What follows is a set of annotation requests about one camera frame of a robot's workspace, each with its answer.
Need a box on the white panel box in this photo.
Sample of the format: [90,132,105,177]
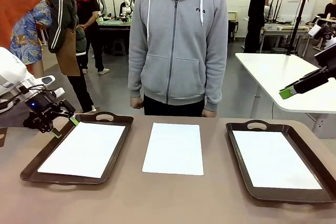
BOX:
[278,0,314,23]

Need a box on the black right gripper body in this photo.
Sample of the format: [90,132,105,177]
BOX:
[313,46,336,79]

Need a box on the white A4 paper stack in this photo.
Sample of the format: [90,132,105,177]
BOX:
[142,122,205,176]

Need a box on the person's right hand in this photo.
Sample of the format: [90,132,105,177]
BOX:
[130,96,145,110]

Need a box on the person in orange top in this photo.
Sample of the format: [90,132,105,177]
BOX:
[0,0,43,53]

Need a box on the white rounded-corner table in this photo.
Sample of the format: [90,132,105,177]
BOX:
[235,52,336,114]

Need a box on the grey-sleeved right forearm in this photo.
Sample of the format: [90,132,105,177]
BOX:
[128,48,145,100]

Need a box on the brown wooden board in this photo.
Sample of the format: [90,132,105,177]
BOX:
[0,127,8,148]

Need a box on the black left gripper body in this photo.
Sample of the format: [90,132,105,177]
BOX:
[25,91,59,122]

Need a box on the black tripod stand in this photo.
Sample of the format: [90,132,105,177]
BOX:
[285,0,317,56]

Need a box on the seated person at desk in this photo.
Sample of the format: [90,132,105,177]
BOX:
[324,0,336,20]

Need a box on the brown plastic serving tray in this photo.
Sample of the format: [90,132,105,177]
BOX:
[20,111,134,185]
[225,120,336,204]

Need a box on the grey-sleeved left forearm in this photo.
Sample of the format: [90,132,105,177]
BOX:
[204,50,228,112]

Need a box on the standing person in black clothes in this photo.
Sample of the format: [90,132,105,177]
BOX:
[243,0,276,54]

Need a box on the white A4 paper sheet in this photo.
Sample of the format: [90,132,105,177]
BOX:
[37,122,126,179]
[232,130,323,190]

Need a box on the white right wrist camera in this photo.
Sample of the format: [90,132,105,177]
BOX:
[308,24,336,40]

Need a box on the green-topped background table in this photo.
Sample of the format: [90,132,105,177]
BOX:
[97,18,132,54]

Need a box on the grey round stool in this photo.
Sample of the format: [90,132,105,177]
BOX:
[112,39,127,57]

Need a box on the person in grey hoodie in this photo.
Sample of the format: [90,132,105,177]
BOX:
[128,0,228,117]

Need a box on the person in black red-print t-shirt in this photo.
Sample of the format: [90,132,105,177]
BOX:
[74,0,111,76]

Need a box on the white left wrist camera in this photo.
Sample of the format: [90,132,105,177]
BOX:
[53,87,66,99]

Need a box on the person in dark striped jacket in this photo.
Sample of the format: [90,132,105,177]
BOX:
[46,0,97,113]

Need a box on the white round stand base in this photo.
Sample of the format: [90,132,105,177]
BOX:
[0,98,14,113]

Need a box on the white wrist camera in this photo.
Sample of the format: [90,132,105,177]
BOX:
[308,24,336,40]
[53,87,66,99]

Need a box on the white background work table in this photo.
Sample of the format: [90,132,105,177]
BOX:
[261,21,324,52]

